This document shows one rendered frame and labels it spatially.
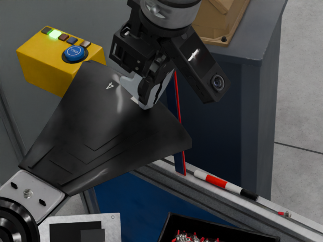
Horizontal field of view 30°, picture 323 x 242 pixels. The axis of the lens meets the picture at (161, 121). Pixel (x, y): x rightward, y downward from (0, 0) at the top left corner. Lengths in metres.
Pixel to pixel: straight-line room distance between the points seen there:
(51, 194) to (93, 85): 0.21
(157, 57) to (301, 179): 1.60
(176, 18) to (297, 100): 1.93
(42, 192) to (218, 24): 0.61
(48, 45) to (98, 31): 0.79
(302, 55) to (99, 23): 1.15
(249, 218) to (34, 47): 0.56
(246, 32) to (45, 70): 0.45
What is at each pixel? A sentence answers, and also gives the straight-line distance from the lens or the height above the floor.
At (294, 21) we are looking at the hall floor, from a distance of 3.08.
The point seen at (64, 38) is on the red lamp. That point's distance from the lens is 1.29.
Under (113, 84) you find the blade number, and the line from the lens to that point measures 0.97.
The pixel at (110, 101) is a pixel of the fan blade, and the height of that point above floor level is 1.19.
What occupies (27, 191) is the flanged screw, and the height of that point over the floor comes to 1.19.
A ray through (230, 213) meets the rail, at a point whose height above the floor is 0.81.
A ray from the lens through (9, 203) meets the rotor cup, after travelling 0.79.
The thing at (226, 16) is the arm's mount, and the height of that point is 1.07.
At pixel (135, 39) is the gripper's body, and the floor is 1.33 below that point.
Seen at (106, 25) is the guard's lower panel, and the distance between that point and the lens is 2.09.
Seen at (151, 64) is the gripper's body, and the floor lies 1.30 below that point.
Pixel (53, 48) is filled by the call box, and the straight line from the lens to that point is 1.28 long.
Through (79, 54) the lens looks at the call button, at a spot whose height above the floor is 1.08.
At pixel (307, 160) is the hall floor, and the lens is 2.43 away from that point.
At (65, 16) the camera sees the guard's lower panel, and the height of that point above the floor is 0.76.
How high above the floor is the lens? 1.84
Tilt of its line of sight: 45 degrees down
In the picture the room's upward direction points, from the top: 8 degrees counter-clockwise
